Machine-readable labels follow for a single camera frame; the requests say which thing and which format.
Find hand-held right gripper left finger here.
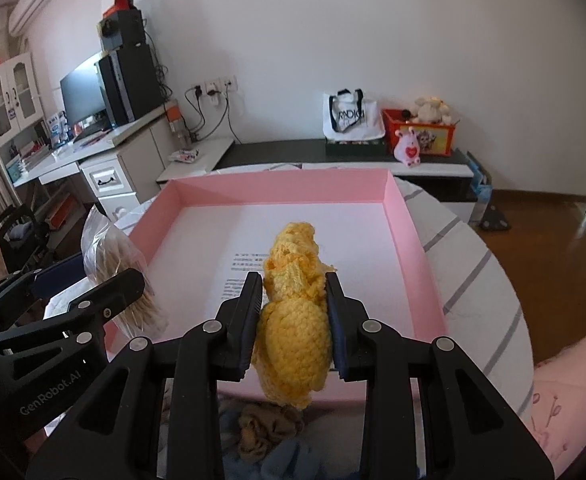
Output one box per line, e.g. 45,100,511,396
25,271,264,480

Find white desk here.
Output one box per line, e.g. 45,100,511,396
5,110,168,188

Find white wall sockets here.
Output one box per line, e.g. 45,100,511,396
190,75,238,98

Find white low shelf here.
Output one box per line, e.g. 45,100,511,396
157,137,235,183

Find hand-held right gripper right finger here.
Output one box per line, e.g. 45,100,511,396
324,271,556,480

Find black metal bracket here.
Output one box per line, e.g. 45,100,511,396
480,205,511,231

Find blue white desk boxes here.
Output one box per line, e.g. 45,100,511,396
45,112,70,147

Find red toy box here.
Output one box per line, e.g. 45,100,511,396
382,108,461,157

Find orange white container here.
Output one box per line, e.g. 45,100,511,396
165,102,184,133

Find black box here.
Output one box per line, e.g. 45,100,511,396
98,9,146,52

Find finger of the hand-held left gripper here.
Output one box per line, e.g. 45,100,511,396
0,267,146,382
0,252,86,333

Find cream plush sheep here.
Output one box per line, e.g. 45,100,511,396
412,96,454,125

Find light blue fleece hat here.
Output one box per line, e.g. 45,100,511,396
220,400,368,480

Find white tote bag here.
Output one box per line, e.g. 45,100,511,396
323,89,386,142

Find yellow crochet toy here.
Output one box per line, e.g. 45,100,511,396
251,221,338,407

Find stack of books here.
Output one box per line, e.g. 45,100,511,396
5,137,51,181

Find round striped table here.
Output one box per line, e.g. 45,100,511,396
43,162,534,480

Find pink printed fabric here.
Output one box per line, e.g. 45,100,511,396
530,320,586,466

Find white drawer cabinet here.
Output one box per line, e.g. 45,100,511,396
80,120,176,221

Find clear bag of cotton swabs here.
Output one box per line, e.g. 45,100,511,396
80,206,170,338

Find black computer tower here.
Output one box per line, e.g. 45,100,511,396
96,42,164,128

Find tan scrunchie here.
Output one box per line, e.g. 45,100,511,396
237,402,306,463

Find black computer monitor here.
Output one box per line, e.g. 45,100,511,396
59,57,108,128

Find pink heart plush toy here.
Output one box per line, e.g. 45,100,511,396
393,129,422,168

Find black office chair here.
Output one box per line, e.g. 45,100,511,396
0,205,54,281

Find pink cardboard box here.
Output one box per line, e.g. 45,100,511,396
104,169,448,402

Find black low bench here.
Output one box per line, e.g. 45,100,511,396
213,137,478,203

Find white glass-door cabinet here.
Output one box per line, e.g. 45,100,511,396
0,52,44,146

